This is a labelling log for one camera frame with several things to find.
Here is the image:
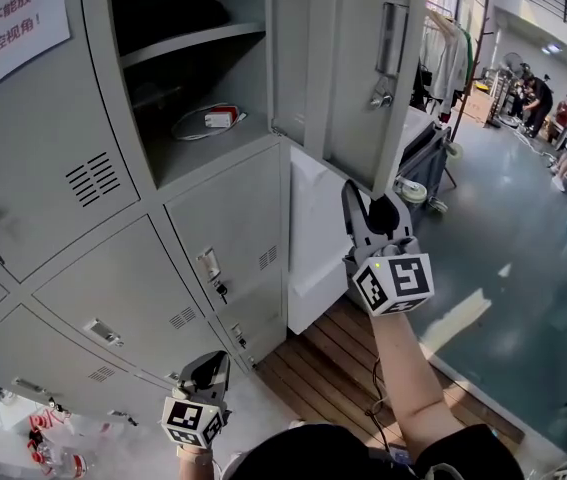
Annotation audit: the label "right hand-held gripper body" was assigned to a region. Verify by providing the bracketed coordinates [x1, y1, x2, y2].
[345, 237, 435, 318]

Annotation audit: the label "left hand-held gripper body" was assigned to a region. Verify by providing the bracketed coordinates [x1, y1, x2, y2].
[160, 387, 232, 449]

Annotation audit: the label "grey metal locker cabinet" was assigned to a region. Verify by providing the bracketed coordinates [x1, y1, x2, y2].
[0, 0, 289, 429]

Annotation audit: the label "person's left forearm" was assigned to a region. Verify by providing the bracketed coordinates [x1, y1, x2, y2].
[176, 460, 219, 480]

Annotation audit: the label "person's right forearm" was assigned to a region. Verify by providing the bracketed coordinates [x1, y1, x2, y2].
[366, 310, 466, 463]

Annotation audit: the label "white box unit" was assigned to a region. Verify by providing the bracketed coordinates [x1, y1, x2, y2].
[286, 143, 372, 338]

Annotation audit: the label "grey wheeled cart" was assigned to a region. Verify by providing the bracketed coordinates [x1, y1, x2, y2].
[392, 120, 464, 215]

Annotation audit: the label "wooden plank platform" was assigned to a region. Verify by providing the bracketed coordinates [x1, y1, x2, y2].
[256, 295, 527, 452]

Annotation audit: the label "person's black shirt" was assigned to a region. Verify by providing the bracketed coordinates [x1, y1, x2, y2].
[227, 421, 527, 480]

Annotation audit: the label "wooden coat stand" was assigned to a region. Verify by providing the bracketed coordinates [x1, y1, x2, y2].
[450, 0, 495, 140]

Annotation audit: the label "clear water jug red cap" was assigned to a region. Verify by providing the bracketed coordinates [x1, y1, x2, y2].
[26, 407, 72, 442]
[32, 440, 89, 480]

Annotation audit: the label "black hanging clothes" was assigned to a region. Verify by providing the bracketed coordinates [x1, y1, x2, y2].
[410, 60, 444, 114]

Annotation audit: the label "cardboard box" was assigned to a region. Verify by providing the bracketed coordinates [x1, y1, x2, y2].
[462, 86, 495, 125]

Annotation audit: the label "white hanging clothes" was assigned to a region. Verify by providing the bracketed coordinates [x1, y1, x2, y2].
[418, 7, 475, 115]

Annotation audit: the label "standing fan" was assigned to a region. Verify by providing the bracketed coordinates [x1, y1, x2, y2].
[500, 51, 530, 78]

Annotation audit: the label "white paper sign red text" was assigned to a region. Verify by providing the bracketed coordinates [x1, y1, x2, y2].
[0, 0, 73, 113]

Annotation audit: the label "white wrist strap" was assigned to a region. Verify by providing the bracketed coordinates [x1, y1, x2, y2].
[176, 444, 215, 466]

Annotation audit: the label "white charger with cable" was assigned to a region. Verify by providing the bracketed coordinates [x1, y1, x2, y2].
[170, 101, 248, 143]

